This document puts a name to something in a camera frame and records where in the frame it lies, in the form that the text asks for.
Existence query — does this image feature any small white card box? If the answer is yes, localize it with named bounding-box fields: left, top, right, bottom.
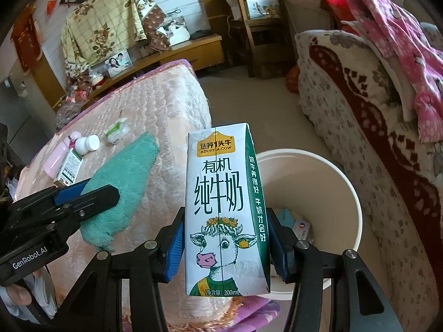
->
left=291, top=219, right=314, bottom=241

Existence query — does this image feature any framed photo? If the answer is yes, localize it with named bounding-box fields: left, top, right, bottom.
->
left=105, top=51, right=133, bottom=78

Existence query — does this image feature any purple floral cloth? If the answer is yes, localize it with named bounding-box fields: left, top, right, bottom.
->
left=163, top=297, right=281, bottom=332

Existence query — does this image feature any green white medicine box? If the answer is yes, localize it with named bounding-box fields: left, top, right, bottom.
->
left=53, top=148, right=84, bottom=185

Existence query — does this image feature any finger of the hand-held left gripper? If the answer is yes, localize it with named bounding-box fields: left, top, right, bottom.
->
left=64, top=184, right=120, bottom=229
left=7, top=179, right=92, bottom=215

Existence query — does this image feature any white green milk carton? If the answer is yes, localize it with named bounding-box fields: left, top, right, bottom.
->
left=184, top=122, right=271, bottom=297

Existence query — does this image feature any small white bottle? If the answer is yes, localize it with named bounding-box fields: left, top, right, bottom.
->
left=74, top=134, right=101, bottom=155

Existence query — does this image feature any red cushion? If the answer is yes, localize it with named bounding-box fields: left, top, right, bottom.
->
left=323, top=0, right=360, bottom=37

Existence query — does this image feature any orange bag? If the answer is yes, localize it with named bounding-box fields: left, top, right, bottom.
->
left=285, top=66, right=300, bottom=94

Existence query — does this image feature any framed picture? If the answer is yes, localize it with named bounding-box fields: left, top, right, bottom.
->
left=244, top=0, right=282, bottom=19

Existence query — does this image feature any yellow floral cloth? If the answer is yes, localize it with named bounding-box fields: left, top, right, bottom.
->
left=60, top=0, right=150, bottom=66

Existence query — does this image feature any teal towel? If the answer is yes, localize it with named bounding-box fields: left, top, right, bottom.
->
left=79, top=132, right=160, bottom=252

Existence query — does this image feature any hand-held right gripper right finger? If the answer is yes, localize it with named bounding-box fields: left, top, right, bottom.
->
left=266, top=207, right=395, bottom=332

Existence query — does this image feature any white plastic bucket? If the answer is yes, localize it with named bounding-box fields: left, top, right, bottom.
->
left=254, top=149, right=364, bottom=293

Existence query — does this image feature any low wooden cabinet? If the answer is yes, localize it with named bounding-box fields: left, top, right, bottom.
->
left=52, top=34, right=225, bottom=109

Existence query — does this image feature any person's left hand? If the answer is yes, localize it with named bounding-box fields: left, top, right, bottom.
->
left=6, top=285, right=32, bottom=307

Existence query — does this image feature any white printed bag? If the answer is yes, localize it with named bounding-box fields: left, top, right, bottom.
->
left=163, top=15, right=192, bottom=45

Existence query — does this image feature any pink plastic bottle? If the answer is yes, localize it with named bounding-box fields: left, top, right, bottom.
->
left=43, top=131, right=83, bottom=176

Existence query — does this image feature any crumpled green white wrapper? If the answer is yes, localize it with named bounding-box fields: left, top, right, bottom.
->
left=105, top=118, right=130, bottom=145

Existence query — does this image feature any grey cabinet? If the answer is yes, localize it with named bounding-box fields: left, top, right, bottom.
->
left=0, top=76, right=59, bottom=156

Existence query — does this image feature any pink floral garment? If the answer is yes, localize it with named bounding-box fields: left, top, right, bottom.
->
left=346, top=0, right=443, bottom=143

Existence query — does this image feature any pink quilted blanket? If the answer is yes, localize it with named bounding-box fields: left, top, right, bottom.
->
left=12, top=59, right=243, bottom=322

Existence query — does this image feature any clear plastic bag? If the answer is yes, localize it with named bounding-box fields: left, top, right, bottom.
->
left=55, top=86, right=94, bottom=128

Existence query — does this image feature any red wall hanging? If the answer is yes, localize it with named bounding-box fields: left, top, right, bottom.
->
left=10, top=14, right=40, bottom=73

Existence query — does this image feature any light blue tissue pack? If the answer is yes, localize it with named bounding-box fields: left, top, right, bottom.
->
left=277, top=208, right=298, bottom=230

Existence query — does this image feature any floral covered sofa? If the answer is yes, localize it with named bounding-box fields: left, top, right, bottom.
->
left=294, top=29, right=443, bottom=332

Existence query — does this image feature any brown floral cloth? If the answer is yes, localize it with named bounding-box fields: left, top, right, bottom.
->
left=138, top=5, right=170, bottom=51

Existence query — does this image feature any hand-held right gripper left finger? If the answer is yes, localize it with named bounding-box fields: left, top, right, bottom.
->
left=57, top=207, right=186, bottom=332

